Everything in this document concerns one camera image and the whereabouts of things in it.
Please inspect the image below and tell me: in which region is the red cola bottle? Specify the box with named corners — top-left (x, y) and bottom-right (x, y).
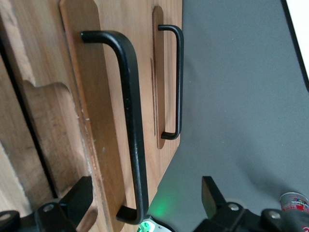
top-left (279, 192), bottom-right (309, 232)

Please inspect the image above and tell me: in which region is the black metal drawer handle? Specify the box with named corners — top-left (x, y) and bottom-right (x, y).
top-left (157, 24), bottom-right (184, 141)
top-left (80, 30), bottom-right (148, 225)

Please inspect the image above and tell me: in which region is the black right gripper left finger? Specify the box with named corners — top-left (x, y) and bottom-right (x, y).
top-left (36, 175), bottom-right (94, 232)

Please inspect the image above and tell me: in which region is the beige plastic tray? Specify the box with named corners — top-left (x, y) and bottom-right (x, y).
top-left (281, 0), bottom-right (309, 92)

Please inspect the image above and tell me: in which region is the wooden drawer cabinet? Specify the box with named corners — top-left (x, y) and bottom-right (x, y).
top-left (0, 0), bottom-right (183, 232)

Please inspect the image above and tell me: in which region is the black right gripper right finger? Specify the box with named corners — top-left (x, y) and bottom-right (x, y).
top-left (193, 175), bottom-right (264, 232)

